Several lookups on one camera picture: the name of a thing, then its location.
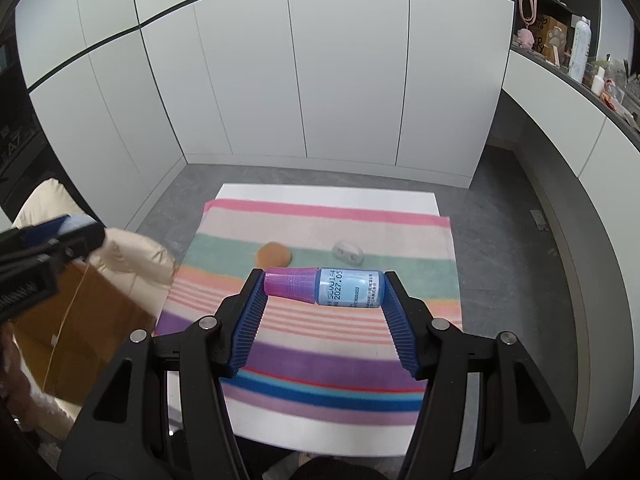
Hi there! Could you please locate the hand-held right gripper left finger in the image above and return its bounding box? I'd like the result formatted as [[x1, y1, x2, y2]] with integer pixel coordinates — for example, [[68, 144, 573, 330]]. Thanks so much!
[[57, 268, 269, 480]]

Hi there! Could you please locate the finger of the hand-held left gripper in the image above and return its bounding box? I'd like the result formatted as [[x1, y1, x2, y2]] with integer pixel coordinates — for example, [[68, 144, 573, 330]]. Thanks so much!
[[0, 214, 106, 263], [0, 252, 63, 322]]

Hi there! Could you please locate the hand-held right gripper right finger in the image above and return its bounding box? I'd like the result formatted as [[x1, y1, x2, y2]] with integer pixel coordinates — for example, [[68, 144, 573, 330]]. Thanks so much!
[[381, 271, 586, 480]]

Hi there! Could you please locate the blue bottle purple cap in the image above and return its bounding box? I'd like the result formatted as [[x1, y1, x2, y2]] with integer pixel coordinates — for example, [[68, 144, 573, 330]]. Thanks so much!
[[263, 266, 387, 308]]

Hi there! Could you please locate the brown cardboard box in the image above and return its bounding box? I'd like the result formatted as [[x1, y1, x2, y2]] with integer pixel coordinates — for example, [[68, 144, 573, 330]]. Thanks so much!
[[10, 260, 158, 406]]

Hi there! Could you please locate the orange makeup sponge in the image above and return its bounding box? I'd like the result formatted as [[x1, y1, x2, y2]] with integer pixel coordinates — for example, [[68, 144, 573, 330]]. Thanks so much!
[[255, 241, 293, 268]]

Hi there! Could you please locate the cream padded chair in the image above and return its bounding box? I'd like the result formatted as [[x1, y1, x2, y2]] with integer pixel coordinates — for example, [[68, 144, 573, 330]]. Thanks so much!
[[0, 178, 180, 441]]

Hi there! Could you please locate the white contact lens case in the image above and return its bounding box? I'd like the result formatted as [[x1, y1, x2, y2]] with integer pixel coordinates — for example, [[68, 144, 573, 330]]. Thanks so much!
[[332, 240, 364, 264]]

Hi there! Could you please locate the striped pastel cloth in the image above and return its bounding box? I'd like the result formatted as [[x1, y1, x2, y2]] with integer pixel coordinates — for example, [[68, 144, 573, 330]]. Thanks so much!
[[152, 198, 463, 426]]

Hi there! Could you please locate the brown paw print box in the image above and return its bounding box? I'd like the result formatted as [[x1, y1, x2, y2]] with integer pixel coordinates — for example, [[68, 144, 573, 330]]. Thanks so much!
[[534, 14, 570, 58]]

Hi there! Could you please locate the tall white spray bottle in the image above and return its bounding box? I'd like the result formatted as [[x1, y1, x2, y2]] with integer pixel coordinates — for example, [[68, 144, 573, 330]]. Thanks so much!
[[568, 16, 592, 84]]

